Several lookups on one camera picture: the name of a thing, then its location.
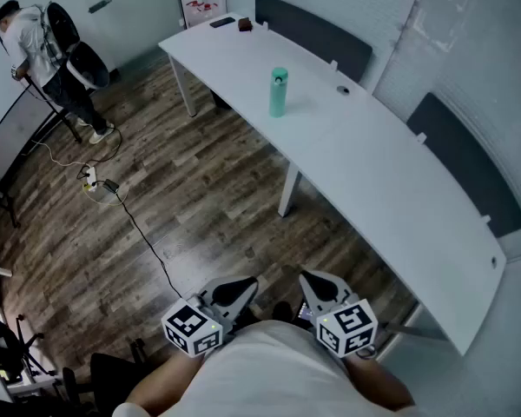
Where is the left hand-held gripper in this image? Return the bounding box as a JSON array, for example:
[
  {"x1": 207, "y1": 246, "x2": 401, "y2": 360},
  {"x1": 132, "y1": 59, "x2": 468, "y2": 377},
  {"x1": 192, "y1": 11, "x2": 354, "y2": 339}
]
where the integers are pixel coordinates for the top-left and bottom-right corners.
[{"x1": 161, "y1": 275, "x2": 260, "y2": 358}]

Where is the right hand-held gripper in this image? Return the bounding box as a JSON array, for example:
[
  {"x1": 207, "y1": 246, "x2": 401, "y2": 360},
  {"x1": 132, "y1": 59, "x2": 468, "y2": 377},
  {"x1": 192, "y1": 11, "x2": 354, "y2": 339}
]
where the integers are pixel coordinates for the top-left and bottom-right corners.
[{"x1": 298, "y1": 270, "x2": 379, "y2": 359}]

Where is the teal water bottle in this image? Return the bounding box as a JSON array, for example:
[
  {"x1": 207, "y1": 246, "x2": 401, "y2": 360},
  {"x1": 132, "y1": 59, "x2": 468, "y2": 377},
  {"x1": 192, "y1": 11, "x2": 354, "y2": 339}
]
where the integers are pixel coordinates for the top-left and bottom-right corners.
[{"x1": 268, "y1": 85, "x2": 288, "y2": 119}]

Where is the person's right forearm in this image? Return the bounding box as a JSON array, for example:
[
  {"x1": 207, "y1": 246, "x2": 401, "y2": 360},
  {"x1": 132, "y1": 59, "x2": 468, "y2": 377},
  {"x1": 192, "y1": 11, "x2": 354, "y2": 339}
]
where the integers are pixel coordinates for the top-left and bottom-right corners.
[{"x1": 342, "y1": 349, "x2": 416, "y2": 412}]

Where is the person's left forearm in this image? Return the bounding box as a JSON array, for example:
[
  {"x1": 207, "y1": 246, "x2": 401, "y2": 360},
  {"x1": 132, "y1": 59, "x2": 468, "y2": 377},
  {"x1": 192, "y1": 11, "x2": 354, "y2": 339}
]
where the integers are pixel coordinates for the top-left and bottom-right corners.
[{"x1": 125, "y1": 349, "x2": 208, "y2": 417}]

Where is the person's left black shoe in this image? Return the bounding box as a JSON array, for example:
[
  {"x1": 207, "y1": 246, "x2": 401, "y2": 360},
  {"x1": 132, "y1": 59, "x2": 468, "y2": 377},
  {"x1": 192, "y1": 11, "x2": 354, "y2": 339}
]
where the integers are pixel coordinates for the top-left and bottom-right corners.
[{"x1": 236, "y1": 305, "x2": 262, "y2": 334}]

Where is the person's black shoe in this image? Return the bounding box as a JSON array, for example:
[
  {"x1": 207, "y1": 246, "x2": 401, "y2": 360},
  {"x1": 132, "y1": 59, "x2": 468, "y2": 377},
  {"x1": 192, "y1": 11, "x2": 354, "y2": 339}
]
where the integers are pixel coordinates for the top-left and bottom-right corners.
[
  {"x1": 272, "y1": 301, "x2": 294, "y2": 321},
  {"x1": 236, "y1": 305, "x2": 262, "y2": 334}
]

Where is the person's right black shoe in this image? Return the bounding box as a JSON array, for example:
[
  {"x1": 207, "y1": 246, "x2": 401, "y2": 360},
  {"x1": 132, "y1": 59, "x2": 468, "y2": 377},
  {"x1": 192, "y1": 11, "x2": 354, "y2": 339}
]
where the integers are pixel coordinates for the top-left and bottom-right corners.
[{"x1": 272, "y1": 301, "x2": 294, "y2": 321}]

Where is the person's white shirt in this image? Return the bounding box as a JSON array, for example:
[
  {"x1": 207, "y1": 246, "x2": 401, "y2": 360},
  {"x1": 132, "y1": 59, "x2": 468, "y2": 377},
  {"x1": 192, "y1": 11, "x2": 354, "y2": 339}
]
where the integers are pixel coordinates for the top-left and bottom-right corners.
[{"x1": 112, "y1": 319, "x2": 433, "y2": 417}]

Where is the white table leg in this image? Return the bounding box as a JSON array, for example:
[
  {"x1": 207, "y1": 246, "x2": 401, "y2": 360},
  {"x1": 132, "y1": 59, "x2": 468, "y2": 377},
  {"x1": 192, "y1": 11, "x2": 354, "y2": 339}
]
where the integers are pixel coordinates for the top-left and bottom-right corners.
[
  {"x1": 168, "y1": 52, "x2": 199, "y2": 118},
  {"x1": 277, "y1": 165, "x2": 304, "y2": 219}
]

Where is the black office chair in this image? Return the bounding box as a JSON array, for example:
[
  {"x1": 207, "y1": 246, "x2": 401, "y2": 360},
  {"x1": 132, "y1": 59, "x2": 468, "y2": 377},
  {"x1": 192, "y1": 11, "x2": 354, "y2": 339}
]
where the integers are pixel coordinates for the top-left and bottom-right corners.
[{"x1": 60, "y1": 339, "x2": 158, "y2": 417}]

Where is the short dark desk partition panel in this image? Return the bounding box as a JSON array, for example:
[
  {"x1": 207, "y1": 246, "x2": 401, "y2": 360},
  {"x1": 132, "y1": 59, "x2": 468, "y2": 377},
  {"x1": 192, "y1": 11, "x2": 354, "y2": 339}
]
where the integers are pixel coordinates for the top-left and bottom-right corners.
[{"x1": 406, "y1": 92, "x2": 521, "y2": 239}]

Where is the black tripod stand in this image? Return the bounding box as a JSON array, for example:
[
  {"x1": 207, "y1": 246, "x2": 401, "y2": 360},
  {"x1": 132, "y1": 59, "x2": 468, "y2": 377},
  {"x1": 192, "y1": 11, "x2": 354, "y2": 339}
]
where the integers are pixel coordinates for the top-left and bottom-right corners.
[{"x1": 22, "y1": 75, "x2": 83, "y2": 144}]

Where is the long dark desk partition panel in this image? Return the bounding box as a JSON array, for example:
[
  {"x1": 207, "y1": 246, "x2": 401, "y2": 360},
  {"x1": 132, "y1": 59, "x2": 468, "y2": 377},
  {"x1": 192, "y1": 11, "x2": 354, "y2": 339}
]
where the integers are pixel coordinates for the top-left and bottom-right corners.
[{"x1": 254, "y1": 0, "x2": 373, "y2": 84}]

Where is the black and white shell chair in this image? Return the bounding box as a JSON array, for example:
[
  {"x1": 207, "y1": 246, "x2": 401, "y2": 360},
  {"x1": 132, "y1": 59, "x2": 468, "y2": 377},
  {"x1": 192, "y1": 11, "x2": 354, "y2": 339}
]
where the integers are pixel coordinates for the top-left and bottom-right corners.
[{"x1": 46, "y1": 1, "x2": 111, "y2": 91}]

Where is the long black adapter cable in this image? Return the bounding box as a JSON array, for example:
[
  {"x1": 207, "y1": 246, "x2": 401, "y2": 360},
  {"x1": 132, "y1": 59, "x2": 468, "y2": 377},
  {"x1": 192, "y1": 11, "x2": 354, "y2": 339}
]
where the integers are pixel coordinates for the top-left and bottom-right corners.
[{"x1": 112, "y1": 189, "x2": 188, "y2": 300}]

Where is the yellow cable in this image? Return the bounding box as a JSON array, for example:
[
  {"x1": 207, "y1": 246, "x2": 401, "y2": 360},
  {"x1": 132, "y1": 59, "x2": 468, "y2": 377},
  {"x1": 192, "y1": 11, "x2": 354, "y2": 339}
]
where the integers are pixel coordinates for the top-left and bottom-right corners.
[{"x1": 82, "y1": 183, "x2": 128, "y2": 208}]

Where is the black floor cable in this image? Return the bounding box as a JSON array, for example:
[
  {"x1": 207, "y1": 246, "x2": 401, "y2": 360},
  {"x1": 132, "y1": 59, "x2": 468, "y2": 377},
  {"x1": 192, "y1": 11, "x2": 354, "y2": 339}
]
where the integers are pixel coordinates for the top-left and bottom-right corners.
[{"x1": 77, "y1": 122, "x2": 123, "y2": 182}]

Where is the thin white floor cable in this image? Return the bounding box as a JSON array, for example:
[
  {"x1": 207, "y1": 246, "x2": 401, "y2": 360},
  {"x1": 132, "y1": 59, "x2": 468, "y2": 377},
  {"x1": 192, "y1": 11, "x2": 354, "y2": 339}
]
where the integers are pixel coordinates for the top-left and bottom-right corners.
[{"x1": 33, "y1": 139, "x2": 89, "y2": 169}]

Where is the clear jug red handle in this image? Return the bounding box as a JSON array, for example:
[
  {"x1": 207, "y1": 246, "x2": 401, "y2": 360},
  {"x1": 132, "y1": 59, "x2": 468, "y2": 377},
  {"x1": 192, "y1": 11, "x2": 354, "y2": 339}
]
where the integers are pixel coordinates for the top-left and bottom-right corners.
[
  {"x1": 185, "y1": 0, "x2": 203, "y2": 26},
  {"x1": 201, "y1": 2, "x2": 223, "y2": 22}
]

